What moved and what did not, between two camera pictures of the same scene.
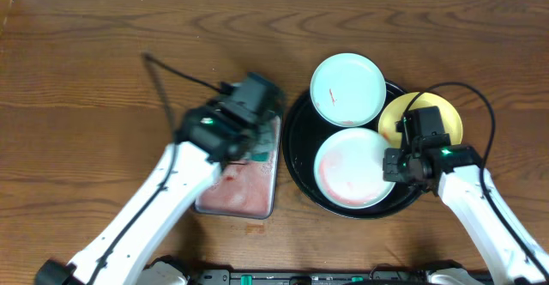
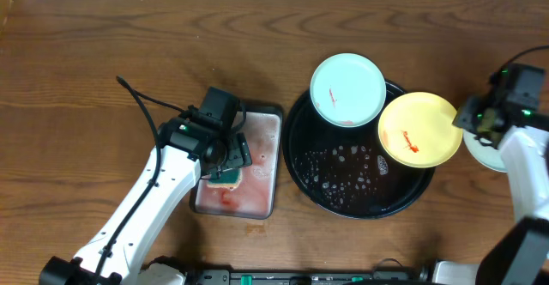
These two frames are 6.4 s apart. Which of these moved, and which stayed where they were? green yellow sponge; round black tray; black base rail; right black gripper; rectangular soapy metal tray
Moved: green yellow sponge; right black gripper
Stayed: rectangular soapy metal tray; round black tray; black base rail
